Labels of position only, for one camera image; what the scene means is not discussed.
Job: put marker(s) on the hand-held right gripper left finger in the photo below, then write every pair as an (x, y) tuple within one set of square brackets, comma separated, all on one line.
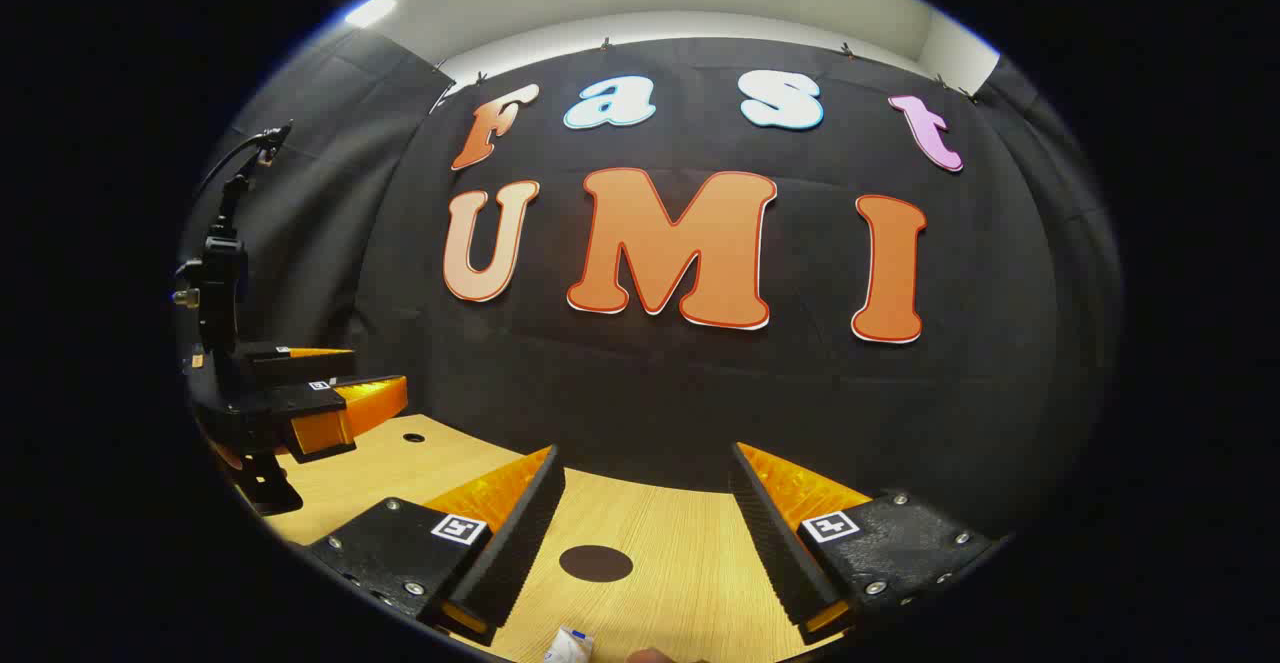
[(520, 543)]

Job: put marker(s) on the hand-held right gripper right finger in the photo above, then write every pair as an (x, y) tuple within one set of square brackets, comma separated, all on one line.
[(775, 553)]

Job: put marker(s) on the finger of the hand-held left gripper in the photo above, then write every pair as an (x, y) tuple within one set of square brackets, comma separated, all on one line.
[(330, 413), (290, 358)]

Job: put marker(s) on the dark brown round coaster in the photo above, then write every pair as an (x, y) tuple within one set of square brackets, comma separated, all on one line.
[(596, 564)]

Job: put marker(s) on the white toothpaste tube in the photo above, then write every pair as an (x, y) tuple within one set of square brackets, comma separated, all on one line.
[(568, 647)]

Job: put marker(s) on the wooden desktop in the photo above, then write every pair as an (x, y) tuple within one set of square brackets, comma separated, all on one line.
[(660, 523)]

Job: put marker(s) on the black backdrop cloth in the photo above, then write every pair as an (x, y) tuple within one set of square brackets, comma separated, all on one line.
[(650, 383)]

